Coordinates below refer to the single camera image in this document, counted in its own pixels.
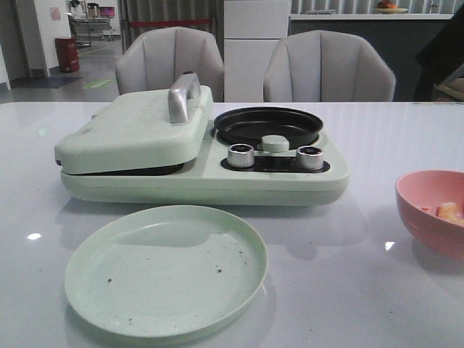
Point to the left grey chair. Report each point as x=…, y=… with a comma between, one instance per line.
x=158, y=57

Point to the right grey chair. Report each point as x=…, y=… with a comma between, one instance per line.
x=300, y=71

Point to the mint green breakfast maker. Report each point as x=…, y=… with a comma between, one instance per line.
x=205, y=181

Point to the mint green plate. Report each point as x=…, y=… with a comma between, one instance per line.
x=173, y=273

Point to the silver control knob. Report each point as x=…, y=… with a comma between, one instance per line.
x=309, y=158
x=240, y=155

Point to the black round frying pan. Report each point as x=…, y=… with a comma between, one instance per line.
x=248, y=125

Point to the left silver control knob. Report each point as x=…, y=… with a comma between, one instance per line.
x=240, y=155

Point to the breakfast maker lid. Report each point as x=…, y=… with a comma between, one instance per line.
x=140, y=131

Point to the dark grey counter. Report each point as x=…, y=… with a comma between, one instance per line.
x=388, y=45

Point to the shrimp pieces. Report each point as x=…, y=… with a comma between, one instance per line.
x=449, y=211

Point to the right silver control knob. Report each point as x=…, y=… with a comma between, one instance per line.
x=309, y=158

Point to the white cabinet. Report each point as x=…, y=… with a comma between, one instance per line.
x=251, y=31

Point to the pink bowl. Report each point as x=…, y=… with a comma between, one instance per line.
x=430, y=188

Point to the red trash bin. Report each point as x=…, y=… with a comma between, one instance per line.
x=67, y=54

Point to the dark armchair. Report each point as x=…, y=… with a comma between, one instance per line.
x=442, y=58

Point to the grey chair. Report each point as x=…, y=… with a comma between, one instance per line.
x=300, y=71
x=158, y=57

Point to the fruit bowl on counter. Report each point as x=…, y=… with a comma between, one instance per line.
x=387, y=7

